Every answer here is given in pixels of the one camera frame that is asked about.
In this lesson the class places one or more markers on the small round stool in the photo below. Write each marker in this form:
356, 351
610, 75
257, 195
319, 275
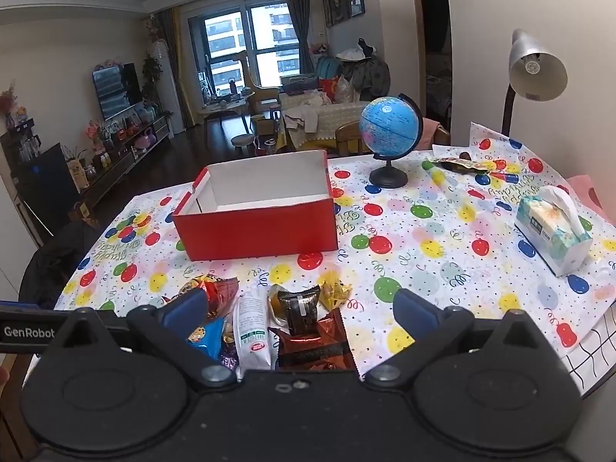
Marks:
243, 143

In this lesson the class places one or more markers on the tv cabinet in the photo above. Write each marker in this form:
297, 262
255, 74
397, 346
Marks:
130, 153

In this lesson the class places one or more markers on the red yellow rice cracker bag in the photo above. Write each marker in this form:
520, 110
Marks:
219, 292

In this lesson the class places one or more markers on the black snack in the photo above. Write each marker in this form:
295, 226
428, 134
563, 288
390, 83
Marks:
300, 309

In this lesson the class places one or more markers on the purple candy packet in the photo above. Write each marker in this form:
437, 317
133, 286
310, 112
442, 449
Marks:
228, 352

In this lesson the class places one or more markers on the white green snack packet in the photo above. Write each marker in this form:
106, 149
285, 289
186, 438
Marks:
251, 335

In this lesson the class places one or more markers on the yellow candy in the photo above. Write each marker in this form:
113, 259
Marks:
334, 293

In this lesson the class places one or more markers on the clear egg snack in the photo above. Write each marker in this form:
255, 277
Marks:
277, 312

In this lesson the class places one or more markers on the blue desk globe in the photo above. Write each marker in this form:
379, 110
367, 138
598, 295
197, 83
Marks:
391, 127

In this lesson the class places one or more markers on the dark brown shiny snack bag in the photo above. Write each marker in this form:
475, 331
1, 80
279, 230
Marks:
328, 349

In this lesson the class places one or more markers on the person left hand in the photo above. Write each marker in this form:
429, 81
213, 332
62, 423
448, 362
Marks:
4, 376

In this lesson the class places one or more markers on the silver desk lamp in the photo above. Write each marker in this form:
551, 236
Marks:
534, 74

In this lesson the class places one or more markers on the television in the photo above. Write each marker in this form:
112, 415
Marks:
117, 89

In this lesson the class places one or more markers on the blue cookie packet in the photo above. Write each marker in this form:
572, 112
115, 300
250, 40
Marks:
208, 339

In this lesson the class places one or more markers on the dark wrapper on table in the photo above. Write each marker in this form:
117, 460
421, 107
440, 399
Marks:
461, 165

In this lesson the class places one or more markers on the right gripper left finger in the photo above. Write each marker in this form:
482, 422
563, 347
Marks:
166, 330

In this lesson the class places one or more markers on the red cardboard box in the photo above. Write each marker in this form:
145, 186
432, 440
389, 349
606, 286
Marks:
261, 206

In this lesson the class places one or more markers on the tissue pack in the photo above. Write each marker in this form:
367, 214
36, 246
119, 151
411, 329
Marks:
550, 222

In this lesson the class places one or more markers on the pink cloth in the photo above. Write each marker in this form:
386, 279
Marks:
583, 186

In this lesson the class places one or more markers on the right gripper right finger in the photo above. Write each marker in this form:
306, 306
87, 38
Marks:
436, 332

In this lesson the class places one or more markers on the coffee table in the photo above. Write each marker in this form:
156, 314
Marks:
239, 107

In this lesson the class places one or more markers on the sofa with cream cover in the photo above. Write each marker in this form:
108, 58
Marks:
329, 118

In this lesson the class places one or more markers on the balloon pattern tablecloth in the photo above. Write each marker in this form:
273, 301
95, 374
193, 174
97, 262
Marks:
447, 237

